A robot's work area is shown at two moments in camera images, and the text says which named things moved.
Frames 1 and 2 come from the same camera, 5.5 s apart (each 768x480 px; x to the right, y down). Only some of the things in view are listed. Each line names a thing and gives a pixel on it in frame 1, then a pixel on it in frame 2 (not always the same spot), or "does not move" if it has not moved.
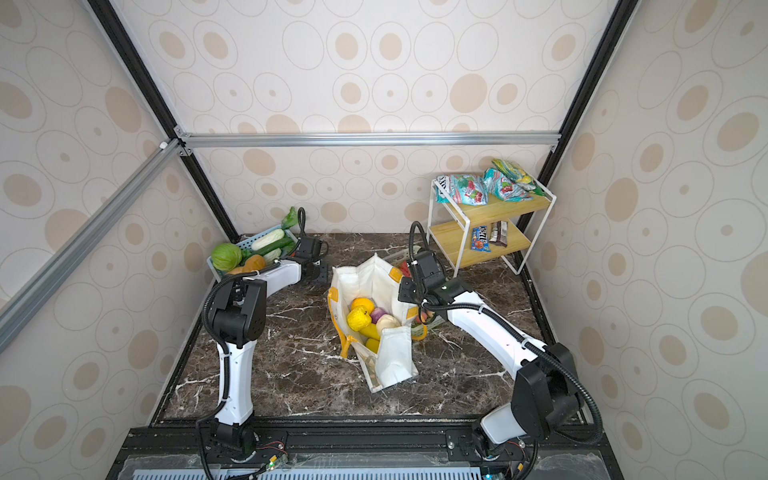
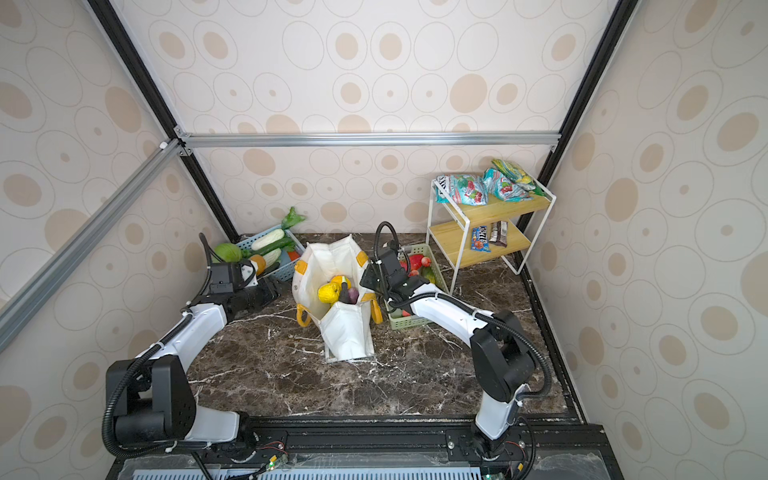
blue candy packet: x=479 y=239 does not move
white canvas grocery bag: x=392 y=360 -> x=332 y=284
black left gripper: x=323 y=269 -> x=270 y=291
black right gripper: x=404 y=290 -> x=366 y=279
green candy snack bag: x=463 y=190 does not move
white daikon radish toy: x=289 y=220 does not move
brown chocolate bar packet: x=499 y=233 does not move
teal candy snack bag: x=501 y=189 does not move
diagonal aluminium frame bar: x=29 y=297 does not move
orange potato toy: x=253 y=263 does not move
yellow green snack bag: x=518 y=175 does not move
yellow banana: x=358 y=318 -> x=329 y=292
